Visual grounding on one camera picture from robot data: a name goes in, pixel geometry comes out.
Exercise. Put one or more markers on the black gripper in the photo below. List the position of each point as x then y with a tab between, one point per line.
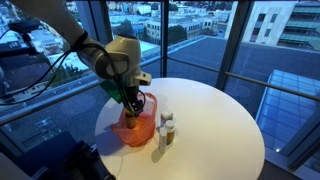
134	96

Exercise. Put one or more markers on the yellow bottle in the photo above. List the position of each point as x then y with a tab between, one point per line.
131	122

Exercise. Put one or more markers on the orange plastic carrier bag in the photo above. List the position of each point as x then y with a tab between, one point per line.
140	133

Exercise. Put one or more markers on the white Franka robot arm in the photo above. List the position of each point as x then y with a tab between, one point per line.
113	56

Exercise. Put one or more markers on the orange pill bottle white cap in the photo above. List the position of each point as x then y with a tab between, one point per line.
170	131

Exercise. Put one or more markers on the white capped jar red label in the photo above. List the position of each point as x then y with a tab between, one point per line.
166	116

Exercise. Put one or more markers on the slim white tube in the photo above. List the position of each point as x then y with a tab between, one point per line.
162	140

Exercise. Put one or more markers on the metal window handrail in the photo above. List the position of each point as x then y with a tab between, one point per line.
66	97
266	84

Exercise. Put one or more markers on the black equipment with orange part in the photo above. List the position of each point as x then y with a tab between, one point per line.
83	163

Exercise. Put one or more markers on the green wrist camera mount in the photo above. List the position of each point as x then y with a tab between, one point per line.
111	91

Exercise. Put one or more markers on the black camera on stand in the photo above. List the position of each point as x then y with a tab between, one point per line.
23	27

